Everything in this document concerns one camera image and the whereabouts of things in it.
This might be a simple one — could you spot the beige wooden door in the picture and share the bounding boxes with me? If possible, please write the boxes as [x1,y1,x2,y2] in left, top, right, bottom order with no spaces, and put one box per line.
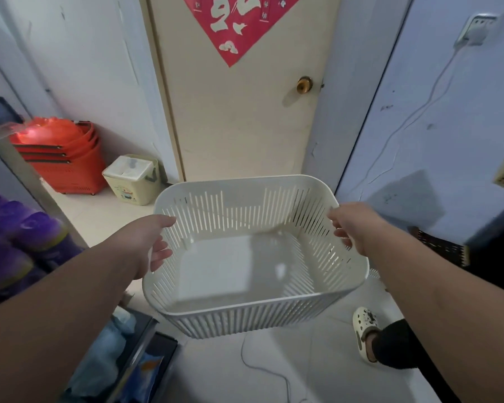
[144,0,344,184]

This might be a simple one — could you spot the white floor cable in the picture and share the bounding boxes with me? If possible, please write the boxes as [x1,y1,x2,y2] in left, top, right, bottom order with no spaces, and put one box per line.
[239,334,308,403]

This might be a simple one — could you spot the person's right forearm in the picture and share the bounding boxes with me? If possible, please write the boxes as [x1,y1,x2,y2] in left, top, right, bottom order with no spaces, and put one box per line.
[363,224,504,403]

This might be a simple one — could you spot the white wall socket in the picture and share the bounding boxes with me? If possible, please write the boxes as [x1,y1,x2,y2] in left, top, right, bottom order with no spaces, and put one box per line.
[455,13,500,49]

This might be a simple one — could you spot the red paper sheet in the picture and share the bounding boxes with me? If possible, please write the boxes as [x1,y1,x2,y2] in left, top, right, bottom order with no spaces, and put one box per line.
[181,0,302,69]

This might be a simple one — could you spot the wooden black mesh rack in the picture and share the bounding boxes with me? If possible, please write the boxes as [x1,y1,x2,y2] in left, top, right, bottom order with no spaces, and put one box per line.
[407,225,472,268]

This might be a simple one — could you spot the person's right white shoe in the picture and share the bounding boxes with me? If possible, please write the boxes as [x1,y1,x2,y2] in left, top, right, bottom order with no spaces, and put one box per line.
[352,306,382,365]

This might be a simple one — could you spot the person's right hand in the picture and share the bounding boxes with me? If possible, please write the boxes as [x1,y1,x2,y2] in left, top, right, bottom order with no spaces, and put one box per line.
[327,201,391,257]

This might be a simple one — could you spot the blue white tissue pack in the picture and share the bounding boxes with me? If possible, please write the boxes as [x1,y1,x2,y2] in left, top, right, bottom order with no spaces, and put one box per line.
[65,306,136,397]

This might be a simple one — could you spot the purple bottles on lower shelf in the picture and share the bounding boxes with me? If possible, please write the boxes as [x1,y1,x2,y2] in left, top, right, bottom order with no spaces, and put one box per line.
[0,186,86,308]

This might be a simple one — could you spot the small cream trash bin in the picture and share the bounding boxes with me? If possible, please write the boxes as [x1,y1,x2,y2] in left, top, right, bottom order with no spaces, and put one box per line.
[102,153,164,207]

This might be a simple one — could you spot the person's left hand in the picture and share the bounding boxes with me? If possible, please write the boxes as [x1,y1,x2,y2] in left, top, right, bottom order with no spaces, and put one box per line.
[108,214,177,282]

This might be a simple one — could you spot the dark blue side unit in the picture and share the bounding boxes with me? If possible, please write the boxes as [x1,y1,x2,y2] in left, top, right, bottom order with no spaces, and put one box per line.
[465,199,504,299]

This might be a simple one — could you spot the cream slotted plastic basket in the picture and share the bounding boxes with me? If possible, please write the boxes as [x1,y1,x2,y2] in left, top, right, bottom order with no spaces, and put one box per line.
[142,175,370,340]

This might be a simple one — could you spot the person's black trousers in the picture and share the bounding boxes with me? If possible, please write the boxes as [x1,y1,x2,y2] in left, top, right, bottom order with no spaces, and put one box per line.
[371,316,463,403]

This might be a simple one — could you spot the wooden door frame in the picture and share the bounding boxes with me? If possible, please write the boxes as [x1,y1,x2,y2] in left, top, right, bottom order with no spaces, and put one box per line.
[138,0,186,184]

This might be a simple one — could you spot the person's left forearm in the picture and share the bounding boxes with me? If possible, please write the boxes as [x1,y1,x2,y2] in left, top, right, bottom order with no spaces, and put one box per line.
[0,243,142,403]

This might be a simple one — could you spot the white wall cable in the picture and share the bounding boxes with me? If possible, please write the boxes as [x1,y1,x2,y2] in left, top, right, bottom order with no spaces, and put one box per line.
[358,45,464,203]

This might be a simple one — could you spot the white board panel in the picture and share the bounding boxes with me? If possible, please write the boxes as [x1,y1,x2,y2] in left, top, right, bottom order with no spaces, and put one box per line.
[0,0,181,185]

